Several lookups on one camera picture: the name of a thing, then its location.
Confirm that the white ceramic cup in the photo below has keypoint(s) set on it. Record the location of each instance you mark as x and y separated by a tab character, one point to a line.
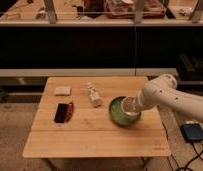
128	106

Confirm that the red marker pen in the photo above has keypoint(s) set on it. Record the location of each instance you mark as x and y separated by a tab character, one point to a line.
69	112

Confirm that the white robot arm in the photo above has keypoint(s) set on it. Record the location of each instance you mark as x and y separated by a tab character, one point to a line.
163	91

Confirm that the white plastic bottle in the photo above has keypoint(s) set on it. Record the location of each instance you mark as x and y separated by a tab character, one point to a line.
93	95

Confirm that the light wooden table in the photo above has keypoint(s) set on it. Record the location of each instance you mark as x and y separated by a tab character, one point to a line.
90	132

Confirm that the long white shelf bench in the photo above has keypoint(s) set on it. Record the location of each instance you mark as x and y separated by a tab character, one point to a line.
86	72

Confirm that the black foot pedal box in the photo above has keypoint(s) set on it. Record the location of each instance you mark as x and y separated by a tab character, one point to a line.
192	132

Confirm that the green ceramic bowl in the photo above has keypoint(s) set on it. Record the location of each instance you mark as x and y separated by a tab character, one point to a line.
118	116

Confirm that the red crate on shelf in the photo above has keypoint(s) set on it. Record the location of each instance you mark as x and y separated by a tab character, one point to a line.
128	8

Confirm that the black rectangular case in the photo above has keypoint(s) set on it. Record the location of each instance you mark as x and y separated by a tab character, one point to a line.
60	113

